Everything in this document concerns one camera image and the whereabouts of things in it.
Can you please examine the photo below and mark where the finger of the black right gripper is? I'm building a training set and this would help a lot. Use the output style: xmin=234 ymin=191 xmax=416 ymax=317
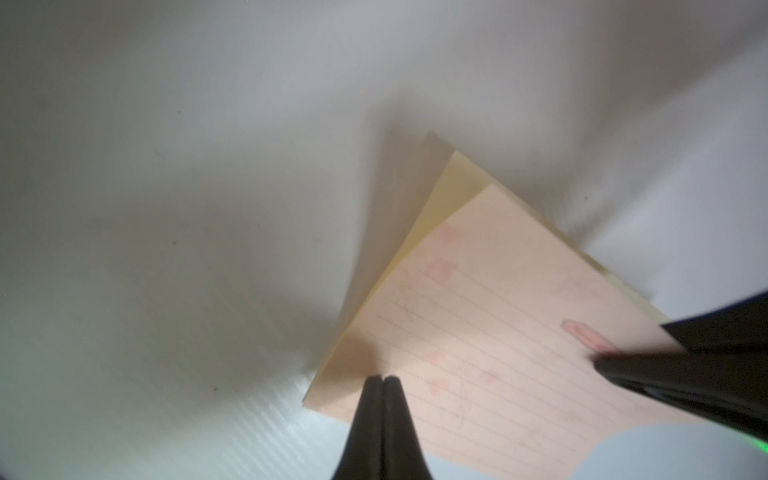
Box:
xmin=593 ymin=351 xmax=767 ymax=441
xmin=662 ymin=291 xmax=767 ymax=353

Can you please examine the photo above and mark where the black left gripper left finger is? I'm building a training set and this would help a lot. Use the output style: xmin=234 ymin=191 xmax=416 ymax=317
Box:
xmin=332 ymin=376 xmax=384 ymax=480

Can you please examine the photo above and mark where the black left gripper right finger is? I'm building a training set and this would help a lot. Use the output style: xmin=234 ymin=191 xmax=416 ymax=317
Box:
xmin=382 ymin=376 xmax=433 ymax=480

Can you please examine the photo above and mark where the yellow letter paper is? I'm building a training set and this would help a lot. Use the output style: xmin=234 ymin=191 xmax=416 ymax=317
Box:
xmin=303 ymin=152 xmax=694 ymax=479

